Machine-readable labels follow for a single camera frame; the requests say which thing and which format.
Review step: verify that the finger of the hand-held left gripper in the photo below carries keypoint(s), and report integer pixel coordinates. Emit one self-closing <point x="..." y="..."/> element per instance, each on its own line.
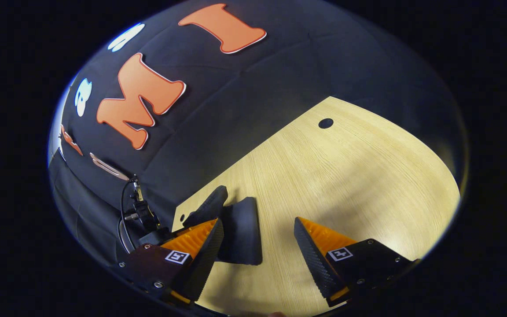
<point x="209" y="204"/>

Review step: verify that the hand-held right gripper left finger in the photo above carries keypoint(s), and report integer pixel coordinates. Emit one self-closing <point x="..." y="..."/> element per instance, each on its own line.
<point x="205" y="259"/>

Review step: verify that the black backdrop cloth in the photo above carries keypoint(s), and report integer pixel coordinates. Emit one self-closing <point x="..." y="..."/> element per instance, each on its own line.
<point x="236" y="110"/>

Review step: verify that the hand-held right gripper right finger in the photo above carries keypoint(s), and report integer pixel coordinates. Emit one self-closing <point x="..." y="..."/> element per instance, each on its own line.
<point x="313" y="259"/>

